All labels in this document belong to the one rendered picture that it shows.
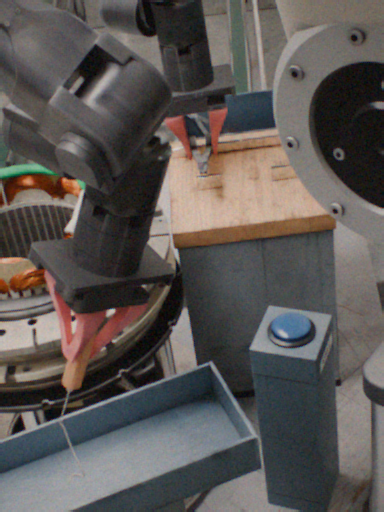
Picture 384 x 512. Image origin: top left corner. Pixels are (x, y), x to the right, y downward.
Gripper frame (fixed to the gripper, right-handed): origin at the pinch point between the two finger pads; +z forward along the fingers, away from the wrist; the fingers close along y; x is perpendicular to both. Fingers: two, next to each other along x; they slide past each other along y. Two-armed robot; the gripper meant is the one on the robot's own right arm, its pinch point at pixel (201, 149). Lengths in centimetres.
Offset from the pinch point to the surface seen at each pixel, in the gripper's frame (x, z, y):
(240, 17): -111, 28, -12
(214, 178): 4.1, 2.0, -1.0
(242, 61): -89, 29, -10
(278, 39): -257, 96, -33
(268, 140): -3.7, 2.3, -8.5
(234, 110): -18.4, 4.7, -5.1
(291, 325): 27.6, 7.0, -6.5
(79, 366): 43.1, -5.0, 12.4
